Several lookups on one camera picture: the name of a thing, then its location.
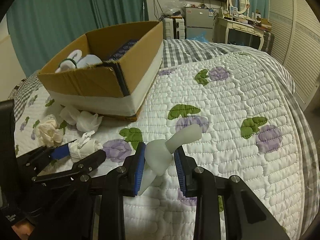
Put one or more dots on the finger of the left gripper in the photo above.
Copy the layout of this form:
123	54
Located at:
82	167
44	153

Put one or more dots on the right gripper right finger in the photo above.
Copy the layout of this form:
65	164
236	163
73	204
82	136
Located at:
197	182

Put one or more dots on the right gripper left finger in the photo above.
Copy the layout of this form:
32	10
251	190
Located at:
122	181

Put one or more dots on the white knotted cloth bundle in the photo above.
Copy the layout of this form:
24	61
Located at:
83	147

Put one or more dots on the navy white tissue pack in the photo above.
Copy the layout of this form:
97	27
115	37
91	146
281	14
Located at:
122	50

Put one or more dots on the person's left hand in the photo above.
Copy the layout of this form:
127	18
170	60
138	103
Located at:
23	229

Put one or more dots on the cream lace fabric flower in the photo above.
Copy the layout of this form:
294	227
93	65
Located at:
47	132

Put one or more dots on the crumpled white tissue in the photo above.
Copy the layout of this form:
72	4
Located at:
83	120

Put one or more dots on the brown cardboard box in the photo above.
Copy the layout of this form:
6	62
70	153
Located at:
112	88

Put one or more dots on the grey checked bed sheet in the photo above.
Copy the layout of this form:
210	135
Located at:
250	62

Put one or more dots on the teal curtain left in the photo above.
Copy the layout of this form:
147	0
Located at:
39	29

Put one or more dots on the box of blue bags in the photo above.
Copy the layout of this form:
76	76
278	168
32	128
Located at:
203	37

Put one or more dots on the white suitcase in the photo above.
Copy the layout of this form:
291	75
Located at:
173	28

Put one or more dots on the white dressing table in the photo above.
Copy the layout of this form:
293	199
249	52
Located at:
232	32

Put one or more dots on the dark striped suitcase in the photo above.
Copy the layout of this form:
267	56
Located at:
268	42

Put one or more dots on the grey mini fridge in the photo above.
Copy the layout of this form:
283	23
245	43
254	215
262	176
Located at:
199	22

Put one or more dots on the clear plastic bag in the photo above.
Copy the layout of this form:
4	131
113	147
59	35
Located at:
173	8

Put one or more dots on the white louvered wardrobe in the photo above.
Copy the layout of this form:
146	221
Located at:
296	45

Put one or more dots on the white oval vanity mirror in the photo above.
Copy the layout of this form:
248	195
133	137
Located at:
238	7

